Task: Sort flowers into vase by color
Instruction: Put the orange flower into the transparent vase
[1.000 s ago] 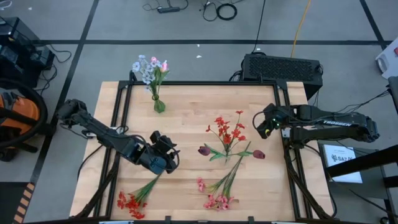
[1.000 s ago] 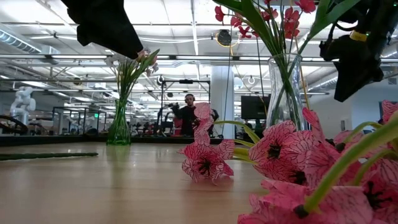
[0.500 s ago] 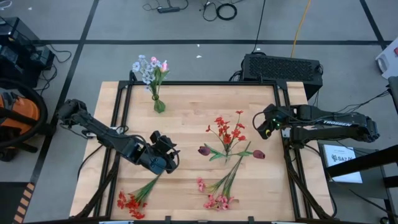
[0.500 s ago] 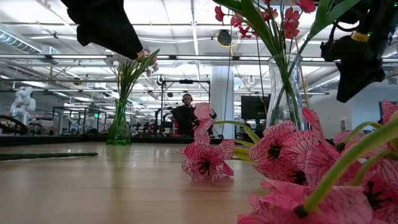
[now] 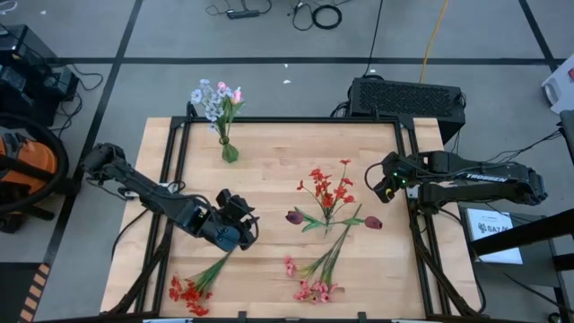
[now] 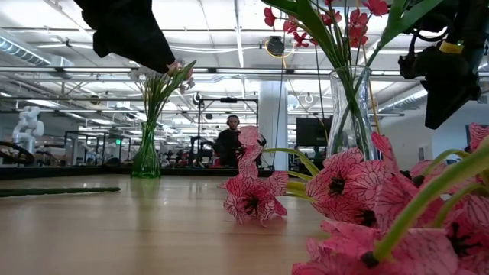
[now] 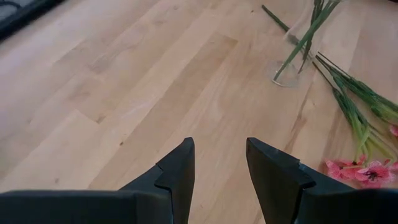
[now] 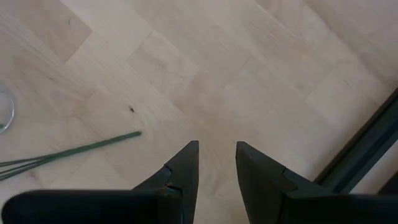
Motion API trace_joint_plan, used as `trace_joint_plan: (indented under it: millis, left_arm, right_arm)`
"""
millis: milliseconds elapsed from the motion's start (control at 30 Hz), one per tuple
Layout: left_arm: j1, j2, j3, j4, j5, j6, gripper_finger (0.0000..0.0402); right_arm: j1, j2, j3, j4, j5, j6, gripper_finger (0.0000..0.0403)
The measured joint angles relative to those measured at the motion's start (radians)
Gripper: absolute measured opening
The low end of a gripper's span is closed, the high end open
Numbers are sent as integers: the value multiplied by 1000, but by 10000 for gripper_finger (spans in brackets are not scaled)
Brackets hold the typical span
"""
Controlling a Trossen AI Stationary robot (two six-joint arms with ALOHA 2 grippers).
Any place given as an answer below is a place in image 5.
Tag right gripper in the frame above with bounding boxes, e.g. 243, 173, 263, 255
371, 151, 416, 205

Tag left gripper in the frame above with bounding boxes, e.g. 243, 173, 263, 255
213, 188, 261, 252

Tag dark red tulip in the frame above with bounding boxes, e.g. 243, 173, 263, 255
341, 215, 384, 231
285, 206, 331, 233

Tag red flower spray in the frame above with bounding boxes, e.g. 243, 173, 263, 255
168, 249, 235, 318
295, 158, 356, 225

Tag pink veined flower spray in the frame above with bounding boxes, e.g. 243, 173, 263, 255
292, 204, 363, 306
283, 223, 355, 279

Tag pastel flower bouquet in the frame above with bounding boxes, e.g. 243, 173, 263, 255
189, 78, 234, 140

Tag green glass vase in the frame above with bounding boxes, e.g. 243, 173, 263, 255
219, 135, 240, 164

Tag clear glass vase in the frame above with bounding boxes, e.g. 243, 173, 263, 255
318, 214, 338, 238

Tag black computer tower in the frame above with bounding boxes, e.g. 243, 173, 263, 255
348, 76, 467, 145

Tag white printed sheet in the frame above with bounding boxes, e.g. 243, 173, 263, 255
465, 207, 525, 266

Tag black metal stand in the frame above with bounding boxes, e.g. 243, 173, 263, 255
468, 219, 574, 323

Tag white container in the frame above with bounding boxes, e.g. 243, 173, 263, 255
541, 64, 574, 116

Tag black power strip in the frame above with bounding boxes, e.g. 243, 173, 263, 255
226, 9, 261, 21

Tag orange vacuum cleaner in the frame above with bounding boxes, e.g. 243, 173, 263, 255
0, 111, 80, 234

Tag black equipment boxes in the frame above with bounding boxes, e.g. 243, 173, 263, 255
0, 24, 81, 127

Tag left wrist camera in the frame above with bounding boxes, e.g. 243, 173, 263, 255
204, 222, 242, 253

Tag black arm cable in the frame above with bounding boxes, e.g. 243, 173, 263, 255
486, 128, 564, 165
110, 206, 152, 261

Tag black hanging cable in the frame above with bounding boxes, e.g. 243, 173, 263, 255
361, 0, 386, 77

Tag yellow cable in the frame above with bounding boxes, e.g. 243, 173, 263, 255
419, 0, 450, 85

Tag coiled black cable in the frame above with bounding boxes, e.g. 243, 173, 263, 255
310, 4, 344, 31

